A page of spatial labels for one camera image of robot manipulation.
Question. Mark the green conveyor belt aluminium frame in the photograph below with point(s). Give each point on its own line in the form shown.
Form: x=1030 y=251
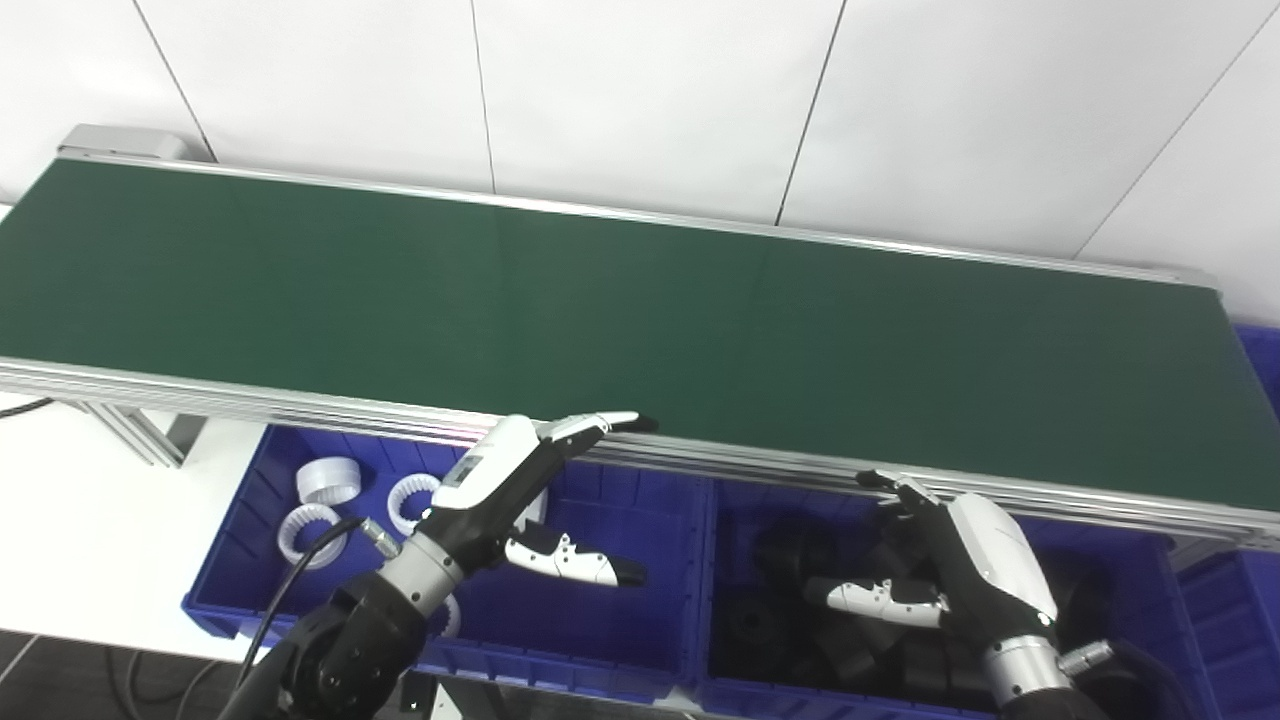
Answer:
x=640 y=320

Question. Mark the aluminium conveyor leg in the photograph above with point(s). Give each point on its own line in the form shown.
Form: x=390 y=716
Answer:
x=130 y=430

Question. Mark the white cylindrical plastic part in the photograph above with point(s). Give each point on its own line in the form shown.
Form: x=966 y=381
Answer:
x=538 y=505

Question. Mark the black table stand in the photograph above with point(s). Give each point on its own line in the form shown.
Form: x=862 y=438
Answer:
x=440 y=700

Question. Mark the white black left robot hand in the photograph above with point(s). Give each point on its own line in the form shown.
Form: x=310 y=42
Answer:
x=485 y=465

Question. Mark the blue plastic bin black parts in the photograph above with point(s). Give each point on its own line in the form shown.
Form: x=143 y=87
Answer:
x=727 y=512

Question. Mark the empty blue plastic bin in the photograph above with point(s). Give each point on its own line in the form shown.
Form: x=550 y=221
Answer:
x=1240 y=630

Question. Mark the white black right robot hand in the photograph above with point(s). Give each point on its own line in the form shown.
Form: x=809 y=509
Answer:
x=995 y=560

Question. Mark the black cylindrical plastic part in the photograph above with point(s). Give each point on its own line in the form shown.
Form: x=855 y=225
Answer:
x=845 y=655
x=748 y=635

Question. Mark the white ribbed cylinder part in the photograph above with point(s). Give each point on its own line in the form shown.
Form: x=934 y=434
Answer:
x=330 y=485

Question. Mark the blue plastic bin white parts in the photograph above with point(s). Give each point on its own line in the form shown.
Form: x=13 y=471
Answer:
x=665 y=520

